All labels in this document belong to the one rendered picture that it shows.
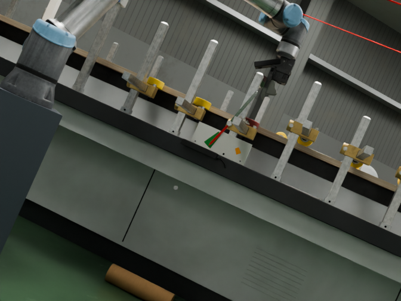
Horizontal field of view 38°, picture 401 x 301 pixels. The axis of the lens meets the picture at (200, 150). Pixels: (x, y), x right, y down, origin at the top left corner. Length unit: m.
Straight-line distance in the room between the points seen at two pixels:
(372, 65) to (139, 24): 3.35
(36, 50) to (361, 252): 1.54
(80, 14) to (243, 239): 1.28
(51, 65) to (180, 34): 5.36
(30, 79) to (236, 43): 5.71
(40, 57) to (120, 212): 1.11
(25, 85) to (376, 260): 1.58
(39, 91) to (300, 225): 1.24
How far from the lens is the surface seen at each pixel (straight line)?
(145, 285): 2.55
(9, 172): 2.02
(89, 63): 2.79
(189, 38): 7.37
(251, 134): 2.57
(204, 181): 2.60
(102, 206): 2.93
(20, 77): 2.05
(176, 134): 2.62
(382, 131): 8.75
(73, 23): 2.25
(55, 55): 2.05
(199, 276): 2.84
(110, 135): 2.72
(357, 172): 2.74
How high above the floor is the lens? 0.68
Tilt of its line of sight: level
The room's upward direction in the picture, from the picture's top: 24 degrees clockwise
